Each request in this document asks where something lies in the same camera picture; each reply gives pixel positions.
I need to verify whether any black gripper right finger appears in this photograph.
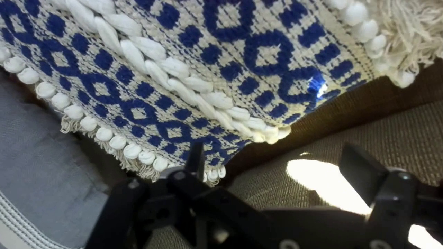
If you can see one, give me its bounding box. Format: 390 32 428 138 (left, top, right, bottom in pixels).
338 143 443 249

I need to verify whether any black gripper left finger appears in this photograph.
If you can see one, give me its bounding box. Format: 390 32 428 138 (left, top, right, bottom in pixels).
85 142 260 249

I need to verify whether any blue white patterned pillow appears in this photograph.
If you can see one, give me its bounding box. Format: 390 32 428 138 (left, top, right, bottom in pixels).
0 0 443 189

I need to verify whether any brown fabric sofa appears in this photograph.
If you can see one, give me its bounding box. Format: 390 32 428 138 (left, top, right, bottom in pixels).
147 60 443 249

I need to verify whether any grey striped pillow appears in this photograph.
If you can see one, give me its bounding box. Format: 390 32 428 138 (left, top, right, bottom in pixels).
0 68 136 249

